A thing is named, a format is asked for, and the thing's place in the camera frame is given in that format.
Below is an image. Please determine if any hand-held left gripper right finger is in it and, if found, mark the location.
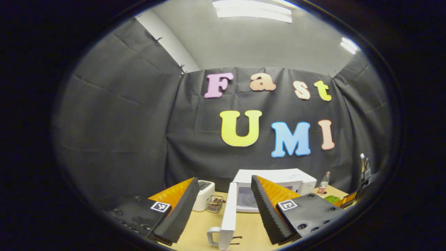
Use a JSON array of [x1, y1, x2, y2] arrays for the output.
[[250, 175, 346, 245]]

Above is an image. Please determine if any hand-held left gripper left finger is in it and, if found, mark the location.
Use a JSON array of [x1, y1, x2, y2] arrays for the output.
[[107, 177, 200, 244]]

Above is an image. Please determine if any white microwave oven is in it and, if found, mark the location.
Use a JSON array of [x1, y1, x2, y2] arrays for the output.
[[207, 168, 317, 251]]

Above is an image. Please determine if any clear plastic water bottle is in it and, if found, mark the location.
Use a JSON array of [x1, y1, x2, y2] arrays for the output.
[[317, 171, 331, 195]]

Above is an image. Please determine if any white toaster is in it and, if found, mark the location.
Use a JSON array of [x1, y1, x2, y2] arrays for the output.
[[192, 180, 216, 212]]

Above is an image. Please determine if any clear glass container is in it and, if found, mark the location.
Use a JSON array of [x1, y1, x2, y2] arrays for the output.
[[206, 195, 226, 213]]

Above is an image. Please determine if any black backdrop cloth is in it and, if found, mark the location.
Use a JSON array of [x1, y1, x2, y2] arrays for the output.
[[52, 17, 392, 211]]

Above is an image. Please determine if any small ceiling light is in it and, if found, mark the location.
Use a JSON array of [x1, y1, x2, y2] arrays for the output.
[[340, 37, 359, 55]]

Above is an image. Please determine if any large ceiling light panel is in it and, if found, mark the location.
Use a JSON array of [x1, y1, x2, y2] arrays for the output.
[[213, 0, 293, 24]]

